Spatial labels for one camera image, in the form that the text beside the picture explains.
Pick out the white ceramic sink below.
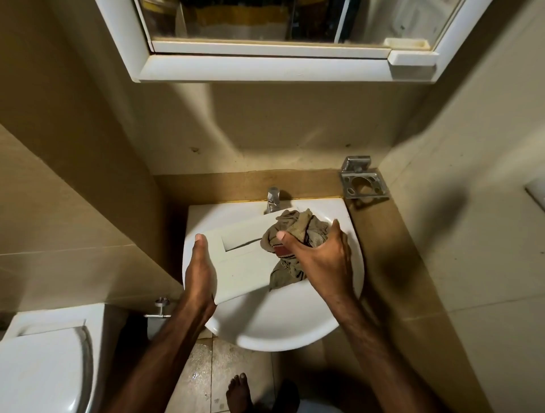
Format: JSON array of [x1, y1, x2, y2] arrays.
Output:
[[182, 196, 365, 353]]

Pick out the person's left foot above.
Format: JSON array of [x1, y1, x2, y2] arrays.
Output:
[[225, 373, 253, 413]]

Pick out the white toilet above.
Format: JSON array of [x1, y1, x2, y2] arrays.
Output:
[[0, 302, 129, 413]]

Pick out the person's right hand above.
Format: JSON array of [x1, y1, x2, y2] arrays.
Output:
[[275, 219, 355, 304]]

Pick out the white cabinet side shelf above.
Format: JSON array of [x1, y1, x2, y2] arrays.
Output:
[[387, 50, 440, 67]]

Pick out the white mirror cabinet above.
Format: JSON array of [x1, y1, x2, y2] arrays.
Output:
[[94, 0, 494, 85]]

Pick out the person's right foot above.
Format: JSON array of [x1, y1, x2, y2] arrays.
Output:
[[272, 380, 301, 413]]

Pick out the metal wall tumbler holder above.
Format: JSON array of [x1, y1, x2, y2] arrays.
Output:
[[339, 155, 391, 200]]

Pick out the person's left hand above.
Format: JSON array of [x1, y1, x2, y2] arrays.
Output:
[[183, 233, 219, 323]]

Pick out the person's right forearm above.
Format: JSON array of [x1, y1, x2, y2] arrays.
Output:
[[330, 291, 452, 413]]

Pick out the metal toilet paper holder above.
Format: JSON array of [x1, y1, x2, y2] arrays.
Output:
[[144, 297, 173, 340]]

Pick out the white detergent drawer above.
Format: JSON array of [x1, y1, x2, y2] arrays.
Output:
[[195, 210, 334, 306]]

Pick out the chrome faucet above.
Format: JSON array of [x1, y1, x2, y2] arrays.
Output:
[[263, 186, 281, 215]]

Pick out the beige striped rag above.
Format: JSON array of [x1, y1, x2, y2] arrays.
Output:
[[259, 208, 333, 293]]

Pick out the person's left forearm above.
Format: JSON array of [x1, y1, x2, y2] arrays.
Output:
[[104, 306, 213, 413]]

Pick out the person's foot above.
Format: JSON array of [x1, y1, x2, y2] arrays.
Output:
[[272, 380, 301, 413], [225, 373, 253, 413]]

